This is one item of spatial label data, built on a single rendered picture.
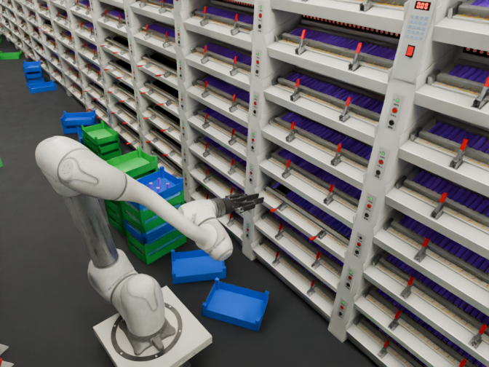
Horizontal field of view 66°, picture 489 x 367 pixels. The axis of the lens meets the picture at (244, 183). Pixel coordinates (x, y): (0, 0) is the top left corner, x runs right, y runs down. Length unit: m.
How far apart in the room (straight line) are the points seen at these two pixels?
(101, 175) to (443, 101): 1.03
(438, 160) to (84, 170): 1.07
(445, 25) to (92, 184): 1.10
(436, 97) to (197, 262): 1.59
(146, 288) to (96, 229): 0.29
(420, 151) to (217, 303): 1.29
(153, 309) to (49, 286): 0.96
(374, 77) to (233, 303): 1.33
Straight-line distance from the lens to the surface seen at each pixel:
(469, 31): 1.23
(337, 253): 1.74
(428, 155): 1.35
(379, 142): 1.41
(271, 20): 1.72
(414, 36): 1.29
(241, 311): 2.07
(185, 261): 2.33
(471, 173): 1.31
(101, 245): 1.52
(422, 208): 1.43
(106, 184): 1.18
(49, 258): 2.56
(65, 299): 2.28
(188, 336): 1.69
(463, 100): 1.28
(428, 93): 1.30
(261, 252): 2.24
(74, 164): 1.15
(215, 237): 1.46
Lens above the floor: 1.61
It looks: 32 degrees down
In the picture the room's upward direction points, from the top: 3 degrees clockwise
